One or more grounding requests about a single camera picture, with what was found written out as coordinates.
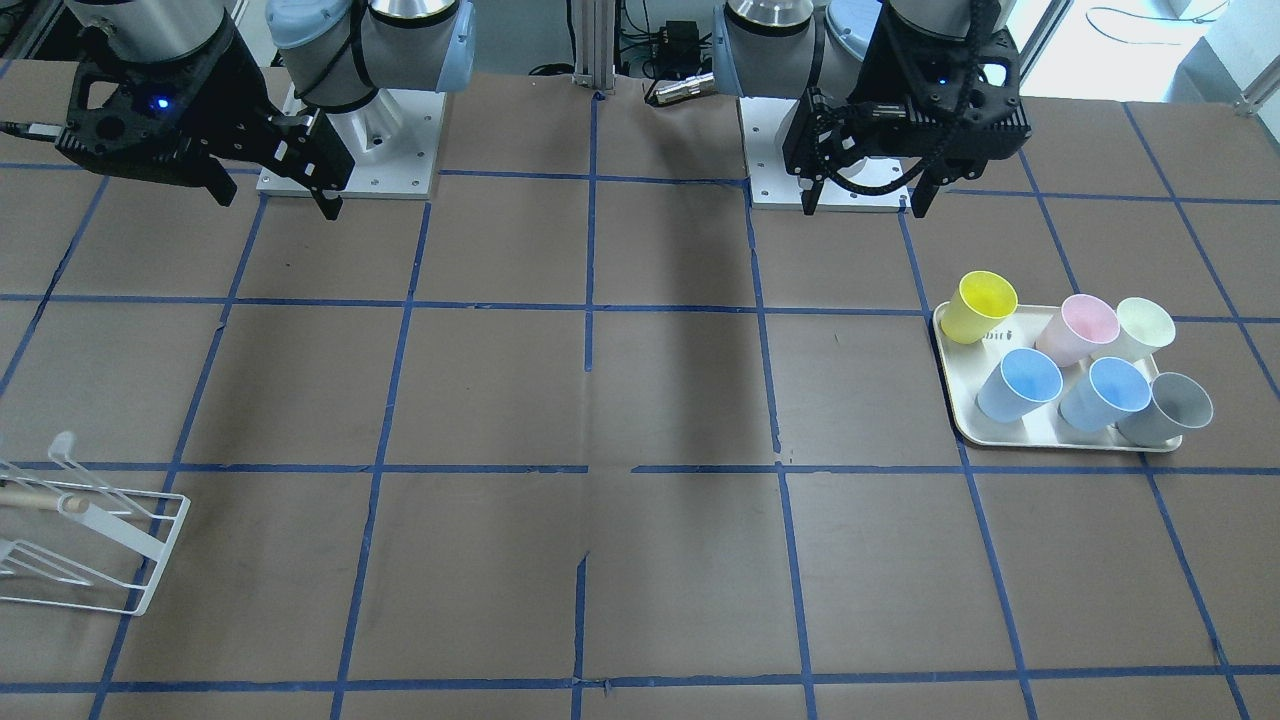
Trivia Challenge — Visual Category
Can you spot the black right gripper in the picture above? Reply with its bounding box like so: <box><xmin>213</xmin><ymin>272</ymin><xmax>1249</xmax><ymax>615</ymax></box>
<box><xmin>54</xmin><ymin>26</ymin><xmax>355</xmax><ymax>222</ymax></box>

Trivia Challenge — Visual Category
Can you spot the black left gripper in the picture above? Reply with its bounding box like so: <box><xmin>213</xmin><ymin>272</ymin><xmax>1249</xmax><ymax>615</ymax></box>
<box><xmin>782</xmin><ymin>20</ymin><xmax>1032</xmax><ymax>218</ymax></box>

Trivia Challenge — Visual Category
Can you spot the grey plastic cup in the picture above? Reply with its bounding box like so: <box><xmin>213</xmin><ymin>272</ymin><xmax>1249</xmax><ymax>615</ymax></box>
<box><xmin>1117</xmin><ymin>372</ymin><xmax>1215</xmax><ymax>447</ymax></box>

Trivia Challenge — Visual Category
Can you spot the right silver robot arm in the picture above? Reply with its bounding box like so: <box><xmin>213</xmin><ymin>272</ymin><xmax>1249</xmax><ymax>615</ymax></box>
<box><xmin>52</xmin><ymin>1</ymin><xmax>476</xmax><ymax>220</ymax></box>

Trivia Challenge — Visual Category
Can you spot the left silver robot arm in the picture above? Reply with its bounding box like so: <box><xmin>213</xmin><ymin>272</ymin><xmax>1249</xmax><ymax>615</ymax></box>
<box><xmin>710</xmin><ymin>1</ymin><xmax>1033</xmax><ymax>218</ymax></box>

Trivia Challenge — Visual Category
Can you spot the yellow plastic cup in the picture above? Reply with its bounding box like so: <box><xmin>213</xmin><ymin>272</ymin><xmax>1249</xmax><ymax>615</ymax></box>
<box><xmin>940</xmin><ymin>270</ymin><xmax>1019</xmax><ymax>345</ymax></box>

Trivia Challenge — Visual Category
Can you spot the blue cup back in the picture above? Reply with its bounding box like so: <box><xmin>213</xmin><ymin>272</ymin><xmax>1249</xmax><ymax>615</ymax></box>
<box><xmin>1059</xmin><ymin>357</ymin><xmax>1152</xmax><ymax>432</ymax></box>
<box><xmin>975</xmin><ymin>348</ymin><xmax>1064</xmax><ymax>423</ymax></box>

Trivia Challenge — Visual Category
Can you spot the pink plastic cup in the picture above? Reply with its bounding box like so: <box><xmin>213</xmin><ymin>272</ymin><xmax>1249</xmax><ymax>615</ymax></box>
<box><xmin>1034</xmin><ymin>293</ymin><xmax>1120</xmax><ymax>368</ymax></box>

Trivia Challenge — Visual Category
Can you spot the pale green plastic cup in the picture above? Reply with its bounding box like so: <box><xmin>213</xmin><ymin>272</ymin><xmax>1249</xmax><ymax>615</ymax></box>
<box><xmin>1096</xmin><ymin>297</ymin><xmax>1178</xmax><ymax>363</ymax></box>

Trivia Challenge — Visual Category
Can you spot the beige serving tray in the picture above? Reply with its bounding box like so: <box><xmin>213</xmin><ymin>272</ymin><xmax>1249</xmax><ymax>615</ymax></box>
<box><xmin>932</xmin><ymin>302</ymin><xmax>1183</xmax><ymax>454</ymax></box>

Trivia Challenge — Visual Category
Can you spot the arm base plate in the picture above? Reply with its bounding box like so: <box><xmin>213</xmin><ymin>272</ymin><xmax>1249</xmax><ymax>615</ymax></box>
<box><xmin>739</xmin><ymin>95</ymin><xmax>916</xmax><ymax>213</ymax></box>
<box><xmin>257</xmin><ymin>88</ymin><xmax>447</xmax><ymax>200</ymax></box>

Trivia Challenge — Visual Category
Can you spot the aluminium frame post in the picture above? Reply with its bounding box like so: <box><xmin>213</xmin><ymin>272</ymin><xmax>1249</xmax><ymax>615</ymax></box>
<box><xmin>570</xmin><ymin>0</ymin><xmax>621</xmax><ymax>95</ymax></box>

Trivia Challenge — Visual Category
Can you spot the white wire cup rack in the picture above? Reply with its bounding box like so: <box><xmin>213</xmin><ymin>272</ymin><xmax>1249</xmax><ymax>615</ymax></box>
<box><xmin>1</xmin><ymin>430</ymin><xmax>192</xmax><ymax>618</ymax></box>

